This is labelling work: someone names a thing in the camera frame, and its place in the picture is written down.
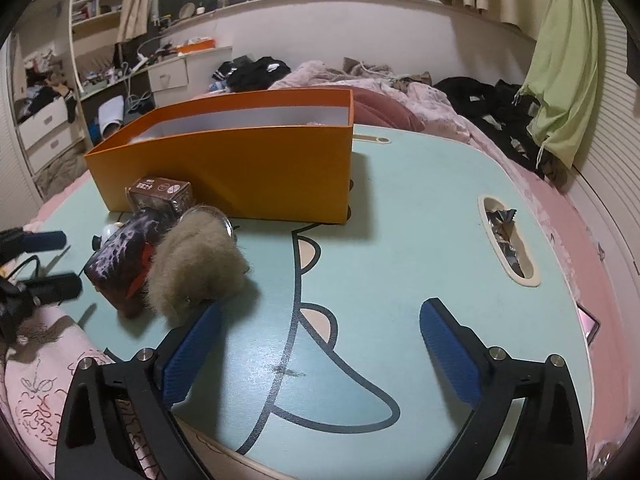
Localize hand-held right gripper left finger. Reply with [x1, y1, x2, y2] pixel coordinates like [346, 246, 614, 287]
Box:
[54, 301, 223, 480]

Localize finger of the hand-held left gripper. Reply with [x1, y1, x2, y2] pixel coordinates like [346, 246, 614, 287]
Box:
[0, 229, 68, 261]
[20, 273, 83, 306]

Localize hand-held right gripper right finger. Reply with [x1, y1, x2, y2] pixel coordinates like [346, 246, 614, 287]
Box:
[419, 298, 589, 480]

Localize dark glossy pouch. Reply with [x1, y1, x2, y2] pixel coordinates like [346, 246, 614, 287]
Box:
[82, 208, 173, 320]

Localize large fluffy pompom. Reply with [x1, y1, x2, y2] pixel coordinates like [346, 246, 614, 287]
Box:
[145, 216, 251, 326]

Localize brown card box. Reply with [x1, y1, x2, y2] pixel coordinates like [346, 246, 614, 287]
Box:
[126, 176, 193, 221]

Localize clear plastic cup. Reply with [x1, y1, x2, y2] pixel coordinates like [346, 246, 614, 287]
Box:
[177, 205, 236, 241]

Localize orange cardboard box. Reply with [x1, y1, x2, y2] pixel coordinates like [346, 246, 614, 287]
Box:
[84, 87, 356, 224]

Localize mint green cartoon desktop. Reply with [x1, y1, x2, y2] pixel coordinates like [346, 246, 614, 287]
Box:
[37, 125, 608, 466]

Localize pink printed cloth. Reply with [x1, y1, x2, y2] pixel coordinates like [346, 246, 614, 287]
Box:
[0, 305, 166, 480]

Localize white drawer unit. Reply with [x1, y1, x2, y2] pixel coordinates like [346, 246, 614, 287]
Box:
[15, 95, 81, 171]

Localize silver foil wrapper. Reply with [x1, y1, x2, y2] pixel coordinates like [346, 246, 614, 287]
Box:
[487, 207, 526, 278]

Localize smartphone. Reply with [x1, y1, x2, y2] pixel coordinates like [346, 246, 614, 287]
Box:
[575, 301, 601, 346]

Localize pile of clothes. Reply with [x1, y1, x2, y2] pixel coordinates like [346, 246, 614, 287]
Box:
[15, 55, 78, 121]

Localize pink bed sheet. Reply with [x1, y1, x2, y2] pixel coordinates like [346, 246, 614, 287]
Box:
[467, 120, 636, 461]

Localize white bedside drawer cabinet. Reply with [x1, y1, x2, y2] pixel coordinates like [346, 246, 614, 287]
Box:
[147, 55, 191, 93]

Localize white bookshelf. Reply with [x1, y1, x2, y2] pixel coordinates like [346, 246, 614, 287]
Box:
[65, 0, 131, 96]

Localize fluffy pink blanket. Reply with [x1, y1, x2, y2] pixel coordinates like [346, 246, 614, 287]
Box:
[270, 60, 481, 141]

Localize black clothes with white tags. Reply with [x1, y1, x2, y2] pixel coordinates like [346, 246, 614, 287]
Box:
[432, 76, 551, 176]

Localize dusty red pillow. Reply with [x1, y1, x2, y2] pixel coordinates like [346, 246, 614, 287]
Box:
[352, 87, 426, 131]

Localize white slatted wardrobe door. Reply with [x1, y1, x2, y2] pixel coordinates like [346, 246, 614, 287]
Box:
[570, 0, 640, 311]

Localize black clothes with striped socks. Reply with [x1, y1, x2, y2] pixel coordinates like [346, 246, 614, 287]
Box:
[212, 55, 292, 93]

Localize beige knitted cloth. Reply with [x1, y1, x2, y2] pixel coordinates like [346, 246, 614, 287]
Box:
[342, 57, 401, 81]

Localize green hanging cloth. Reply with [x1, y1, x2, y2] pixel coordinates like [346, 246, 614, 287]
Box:
[520, 0, 601, 168]

